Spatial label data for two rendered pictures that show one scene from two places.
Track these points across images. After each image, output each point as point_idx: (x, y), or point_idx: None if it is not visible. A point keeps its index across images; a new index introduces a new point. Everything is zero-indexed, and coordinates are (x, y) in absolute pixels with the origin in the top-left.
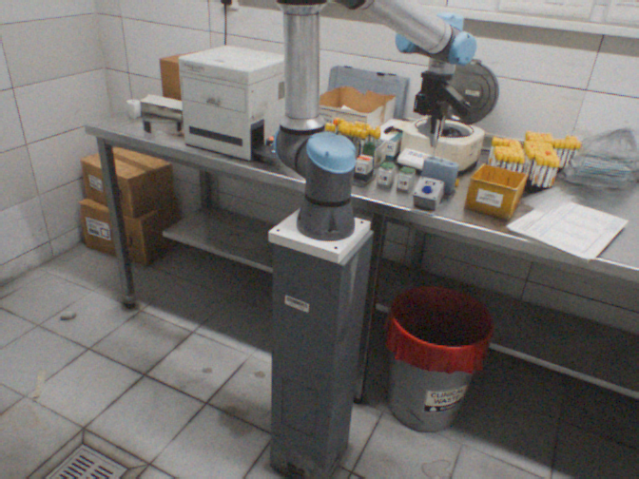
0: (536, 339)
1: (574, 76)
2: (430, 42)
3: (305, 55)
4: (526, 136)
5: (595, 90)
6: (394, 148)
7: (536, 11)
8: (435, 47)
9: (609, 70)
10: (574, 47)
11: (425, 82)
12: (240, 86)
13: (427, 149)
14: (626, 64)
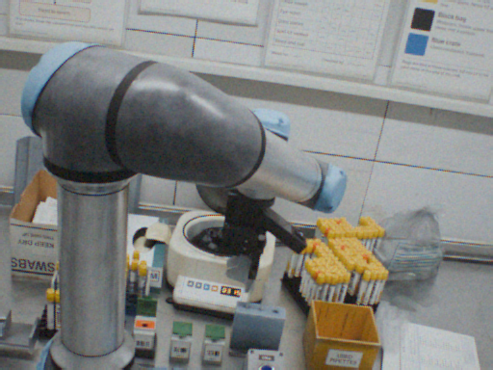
0: None
1: (360, 145)
2: (300, 195)
3: (111, 257)
4: (320, 225)
5: (384, 161)
6: (161, 277)
7: (312, 69)
8: (303, 198)
9: (397, 139)
10: (358, 112)
11: (236, 207)
12: None
13: (216, 277)
14: (413, 131)
